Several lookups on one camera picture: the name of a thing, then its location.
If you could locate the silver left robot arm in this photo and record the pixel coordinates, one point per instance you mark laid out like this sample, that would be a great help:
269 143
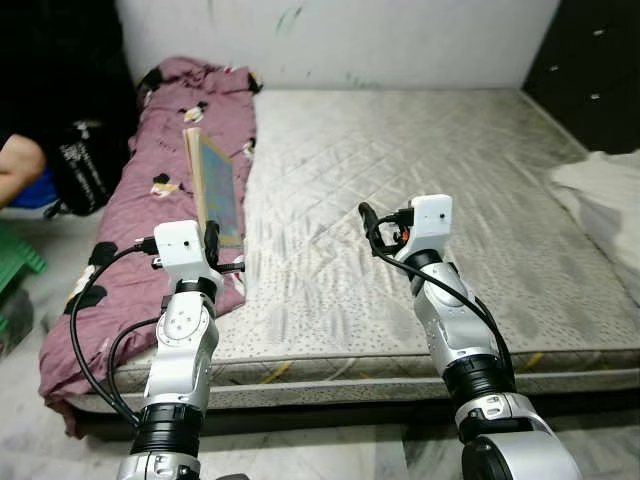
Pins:
180 360

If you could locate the green plastic stool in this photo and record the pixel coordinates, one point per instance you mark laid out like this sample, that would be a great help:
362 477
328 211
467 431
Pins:
15 265

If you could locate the person in black clothes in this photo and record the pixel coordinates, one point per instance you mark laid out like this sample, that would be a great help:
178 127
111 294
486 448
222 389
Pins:
20 170

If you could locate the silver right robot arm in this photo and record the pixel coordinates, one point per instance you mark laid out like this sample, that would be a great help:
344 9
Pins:
450 330

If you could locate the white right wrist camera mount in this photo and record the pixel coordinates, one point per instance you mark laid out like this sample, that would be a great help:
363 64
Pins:
430 225

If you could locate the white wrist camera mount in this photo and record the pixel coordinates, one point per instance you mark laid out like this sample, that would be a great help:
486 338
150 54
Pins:
183 250
430 225

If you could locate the blue plastic bag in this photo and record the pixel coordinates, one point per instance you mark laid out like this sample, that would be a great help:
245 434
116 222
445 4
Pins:
35 197

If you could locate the cream pillow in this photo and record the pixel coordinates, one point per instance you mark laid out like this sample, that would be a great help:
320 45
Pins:
605 200

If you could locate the black bag with white lettering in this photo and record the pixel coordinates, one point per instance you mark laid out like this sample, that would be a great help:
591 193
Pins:
95 170

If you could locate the dark tufted headboard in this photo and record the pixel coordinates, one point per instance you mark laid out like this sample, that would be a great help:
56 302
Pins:
590 60

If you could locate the white quilted mattress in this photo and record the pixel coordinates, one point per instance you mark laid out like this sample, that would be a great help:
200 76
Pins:
400 150

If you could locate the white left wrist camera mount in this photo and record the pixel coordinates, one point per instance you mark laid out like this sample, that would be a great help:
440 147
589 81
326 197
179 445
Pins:
183 250

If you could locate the dark bed frame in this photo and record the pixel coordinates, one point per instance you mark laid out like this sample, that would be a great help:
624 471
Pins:
350 416

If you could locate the colourful children's book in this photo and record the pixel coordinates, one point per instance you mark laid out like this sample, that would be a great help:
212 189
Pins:
220 190

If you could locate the purple printed blanket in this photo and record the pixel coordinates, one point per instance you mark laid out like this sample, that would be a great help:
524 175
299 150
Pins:
150 150

